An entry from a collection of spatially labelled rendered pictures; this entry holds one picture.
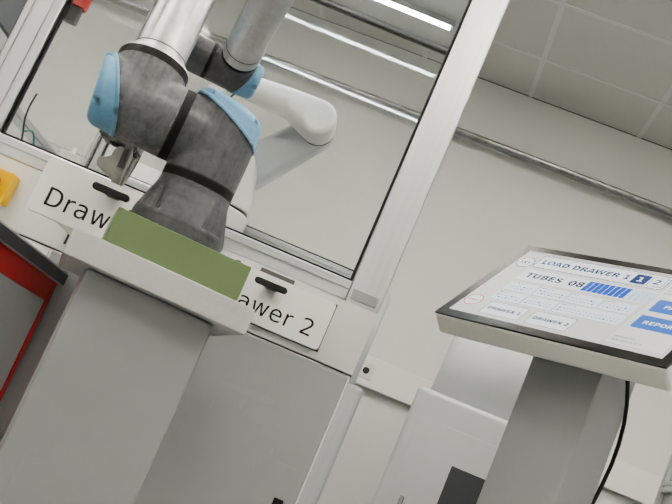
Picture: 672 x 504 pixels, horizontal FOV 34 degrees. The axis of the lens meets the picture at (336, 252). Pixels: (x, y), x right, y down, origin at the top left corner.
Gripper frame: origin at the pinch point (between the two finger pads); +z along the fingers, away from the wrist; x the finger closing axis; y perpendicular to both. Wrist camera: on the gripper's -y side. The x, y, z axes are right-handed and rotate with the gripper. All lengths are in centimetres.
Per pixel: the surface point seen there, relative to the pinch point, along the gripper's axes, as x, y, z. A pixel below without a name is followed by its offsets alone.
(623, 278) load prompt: 7, -99, -21
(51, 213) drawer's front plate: 10.8, 6.3, 10.9
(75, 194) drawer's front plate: 10.8, 3.7, 5.8
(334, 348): -23, -52, 10
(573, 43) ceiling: -256, -94, -186
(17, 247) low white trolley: 18.0, 6.9, 19.8
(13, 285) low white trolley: 6.4, 8.1, 25.9
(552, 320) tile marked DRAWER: 14, -88, -7
